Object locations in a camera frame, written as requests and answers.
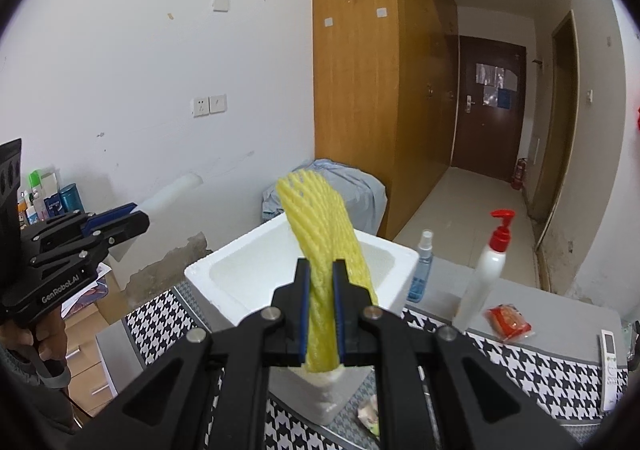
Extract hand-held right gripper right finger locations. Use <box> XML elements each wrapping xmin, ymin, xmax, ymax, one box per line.
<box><xmin>333</xmin><ymin>258</ymin><xmax>582</xmax><ymax>450</ymax></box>

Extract wooden wardrobe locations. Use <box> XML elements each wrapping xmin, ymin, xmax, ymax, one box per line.
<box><xmin>312</xmin><ymin>0</ymin><xmax>459</xmax><ymax>241</ymax></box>

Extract blue-grey cloth cover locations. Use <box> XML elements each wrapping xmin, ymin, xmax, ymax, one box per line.
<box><xmin>261</xmin><ymin>158</ymin><xmax>388</xmax><ymax>237</ymax></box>

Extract green snack packet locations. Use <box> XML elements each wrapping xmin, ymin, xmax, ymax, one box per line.
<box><xmin>357</xmin><ymin>395</ymin><xmax>382</xmax><ymax>432</ymax></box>

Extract houndstooth tablecloth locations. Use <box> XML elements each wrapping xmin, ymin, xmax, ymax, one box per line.
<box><xmin>122</xmin><ymin>280</ymin><xmax>632</xmax><ymax>450</ymax></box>

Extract papers on door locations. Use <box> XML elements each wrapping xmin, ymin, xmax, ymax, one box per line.
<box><xmin>475</xmin><ymin>62</ymin><xmax>519</xmax><ymax>109</ymax></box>

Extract white foam box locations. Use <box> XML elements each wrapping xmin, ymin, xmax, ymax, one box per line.
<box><xmin>184</xmin><ymin>214</ymin><xmax>420</xmax><ymax>427</ymax></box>

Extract white rolled sheet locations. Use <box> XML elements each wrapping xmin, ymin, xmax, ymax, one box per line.
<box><xmin>139</xmin><ymin>172</ymin><xmax>204</xmax><ymax>217</ymax></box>

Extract teal can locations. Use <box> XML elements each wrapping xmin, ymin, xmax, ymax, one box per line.
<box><xmin>58</xmin><ymin>183</ymin><xmax>84</xmax><ymax>214</ymax></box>

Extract white remote control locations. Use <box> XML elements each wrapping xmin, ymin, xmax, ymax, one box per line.
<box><xmin>600</xmin><ymin>329</ymin><xmax>630</xmax><ymax>414</ymax></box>

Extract red fire extinguisher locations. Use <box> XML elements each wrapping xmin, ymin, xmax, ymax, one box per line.
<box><xmin>510</xmin><ymin>157</ymin><xmax>529</xmax><ymax>191</ymax></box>

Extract yellow foam fruit net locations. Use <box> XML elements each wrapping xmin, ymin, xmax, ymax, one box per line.
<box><xmin>276</xmin><ymin>170</ymin><xmax>379</xmax><ymax>374</ymax></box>

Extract green cap bottle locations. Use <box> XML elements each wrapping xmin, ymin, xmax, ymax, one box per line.
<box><xmin>27</xmin><ymin>170</ymin><xmax>47</xmax><ymax>201</ymax></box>

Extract person's left hand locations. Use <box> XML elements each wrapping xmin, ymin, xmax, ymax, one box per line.
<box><xmin>0</xmin><ymin>314</ymin><xmax>68</xmax><ymax>362</ymax></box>

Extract dark brown door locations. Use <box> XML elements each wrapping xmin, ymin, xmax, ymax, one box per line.
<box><xmin>452</xmin><ymin>35</ymin><xmax>527</xmax><ymax>181</ymax></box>

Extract white pump bottle red top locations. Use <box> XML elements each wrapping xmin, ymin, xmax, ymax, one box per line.
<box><xmin>452</xmin><ymin>209</ymin><xmax>517</xmax><ymax>334</ymax></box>

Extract wooden side door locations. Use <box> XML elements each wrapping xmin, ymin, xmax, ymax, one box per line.
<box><xmin>529</xmin><ymin>10</ymin><xmax>581</xmax><ymax>224</ymax></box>

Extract red snack packet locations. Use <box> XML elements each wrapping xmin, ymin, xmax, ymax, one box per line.
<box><xmin>484</xmin><ymin>304</ymin><xmax>534</xmax><ymax>344</ymax></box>

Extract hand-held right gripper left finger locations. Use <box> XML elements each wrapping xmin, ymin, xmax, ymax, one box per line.
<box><xmin>65</xmin><ymin>258</ymin><xmax>312</xmax><ymax>450</ymax></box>

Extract blue spray bottle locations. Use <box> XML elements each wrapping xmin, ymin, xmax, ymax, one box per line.
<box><xmin>406</xmin><ymin>229</ymin><xmax>435</xmax><ymax>302</ymax></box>

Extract person's left forearm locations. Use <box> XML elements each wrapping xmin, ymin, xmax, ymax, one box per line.
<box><xmin>0</xmin><ymin>342</ymin><xmax>81</xmax><ymax>436</ymax></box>

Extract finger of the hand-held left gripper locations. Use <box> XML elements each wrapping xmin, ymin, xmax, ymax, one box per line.
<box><xmin>22</xmin><ymin>202</ymin><xmax>138</xmax><ymax>243</ymax></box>
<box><xmin>30</xmin><ymin>211</ymin><xmax>151</xmax><ymax>267</ymax></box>

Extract wooden drawer cabinet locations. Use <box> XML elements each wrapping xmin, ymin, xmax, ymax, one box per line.
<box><xmin>59</xmin><ymin>274</ymin><xmax>132</xmax><ymax>419</ymax></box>

